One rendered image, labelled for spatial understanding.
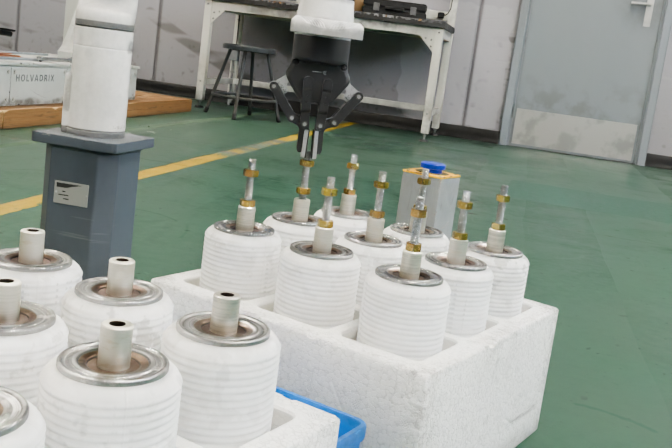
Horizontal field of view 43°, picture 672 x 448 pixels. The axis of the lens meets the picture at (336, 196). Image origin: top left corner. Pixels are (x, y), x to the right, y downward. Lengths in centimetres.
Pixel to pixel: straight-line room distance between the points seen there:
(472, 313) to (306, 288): 20
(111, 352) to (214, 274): 46
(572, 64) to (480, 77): 63
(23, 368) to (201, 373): 13
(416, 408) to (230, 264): 30
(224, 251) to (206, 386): 39
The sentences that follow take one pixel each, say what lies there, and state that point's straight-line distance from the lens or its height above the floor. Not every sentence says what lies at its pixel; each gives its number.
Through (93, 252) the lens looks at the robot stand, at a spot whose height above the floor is 12.
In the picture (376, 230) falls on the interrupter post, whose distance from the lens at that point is 109.
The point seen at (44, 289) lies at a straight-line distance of 82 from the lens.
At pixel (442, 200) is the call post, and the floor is 28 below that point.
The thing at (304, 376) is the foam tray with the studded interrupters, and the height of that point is 13.
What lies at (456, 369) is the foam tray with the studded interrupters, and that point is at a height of 17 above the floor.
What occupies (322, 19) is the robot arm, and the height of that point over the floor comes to 52.
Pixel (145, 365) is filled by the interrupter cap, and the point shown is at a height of 25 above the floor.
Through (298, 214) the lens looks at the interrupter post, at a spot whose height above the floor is 26.
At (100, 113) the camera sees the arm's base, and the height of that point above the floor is 34.
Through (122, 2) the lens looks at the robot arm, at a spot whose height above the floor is 52.
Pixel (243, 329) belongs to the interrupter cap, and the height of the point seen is 25.
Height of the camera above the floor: 48
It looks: 9 degrees down
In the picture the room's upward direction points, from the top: 8 degrees clockwise
